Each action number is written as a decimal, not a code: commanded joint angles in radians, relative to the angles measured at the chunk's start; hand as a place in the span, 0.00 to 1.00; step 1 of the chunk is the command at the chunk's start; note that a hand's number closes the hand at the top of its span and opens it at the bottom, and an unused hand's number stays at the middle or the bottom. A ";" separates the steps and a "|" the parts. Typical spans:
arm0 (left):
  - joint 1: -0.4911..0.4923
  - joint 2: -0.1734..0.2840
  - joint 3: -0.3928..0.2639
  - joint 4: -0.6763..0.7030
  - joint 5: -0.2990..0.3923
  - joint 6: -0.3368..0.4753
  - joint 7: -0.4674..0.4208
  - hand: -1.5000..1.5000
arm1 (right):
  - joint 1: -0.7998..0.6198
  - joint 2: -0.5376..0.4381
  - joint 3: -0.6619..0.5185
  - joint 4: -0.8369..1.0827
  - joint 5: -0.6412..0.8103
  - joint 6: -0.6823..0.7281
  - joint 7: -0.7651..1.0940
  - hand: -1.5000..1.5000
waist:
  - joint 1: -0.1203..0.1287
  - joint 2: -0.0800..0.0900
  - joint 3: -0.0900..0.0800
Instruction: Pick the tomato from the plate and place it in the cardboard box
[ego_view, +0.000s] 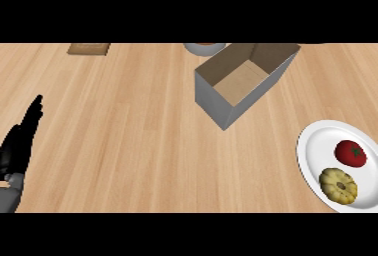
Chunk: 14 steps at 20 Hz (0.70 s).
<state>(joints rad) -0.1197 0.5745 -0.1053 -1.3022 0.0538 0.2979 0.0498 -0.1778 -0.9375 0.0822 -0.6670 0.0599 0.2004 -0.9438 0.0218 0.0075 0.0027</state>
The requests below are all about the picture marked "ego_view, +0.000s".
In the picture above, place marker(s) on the open grey cardboard box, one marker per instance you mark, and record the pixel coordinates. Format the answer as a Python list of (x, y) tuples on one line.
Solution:
[(240, 80)]

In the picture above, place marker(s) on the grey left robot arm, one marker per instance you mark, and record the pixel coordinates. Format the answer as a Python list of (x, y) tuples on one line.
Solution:
[(8, 193)]

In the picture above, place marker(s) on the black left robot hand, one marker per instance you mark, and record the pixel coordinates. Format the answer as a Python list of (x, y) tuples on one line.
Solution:
[(23, 133)]

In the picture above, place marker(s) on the white oval plate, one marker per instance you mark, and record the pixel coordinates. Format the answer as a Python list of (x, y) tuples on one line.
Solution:
[(314, 160)]

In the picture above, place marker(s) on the grey round bowl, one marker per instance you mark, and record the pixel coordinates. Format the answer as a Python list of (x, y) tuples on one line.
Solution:
[(203, 49)]

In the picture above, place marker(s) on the red tomato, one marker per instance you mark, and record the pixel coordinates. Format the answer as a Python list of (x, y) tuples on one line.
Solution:
[(350, 153)]

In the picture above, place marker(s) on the brown flat board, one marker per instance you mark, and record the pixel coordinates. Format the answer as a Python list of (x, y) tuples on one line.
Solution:
[(88, 48)]

